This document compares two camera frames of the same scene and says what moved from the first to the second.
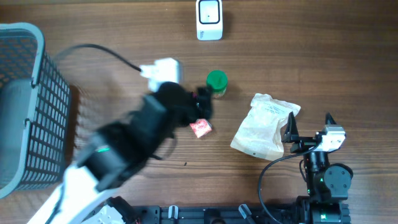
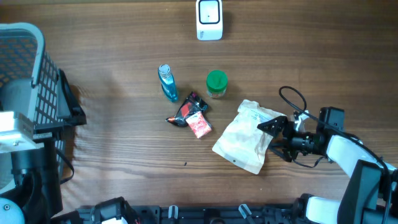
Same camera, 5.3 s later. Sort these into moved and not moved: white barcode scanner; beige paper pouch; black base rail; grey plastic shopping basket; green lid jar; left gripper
Moved: beige paper pouch; left gripper
Not moved: grey plastic shopping basket; black base rail; white barcode scanner; green lid jar
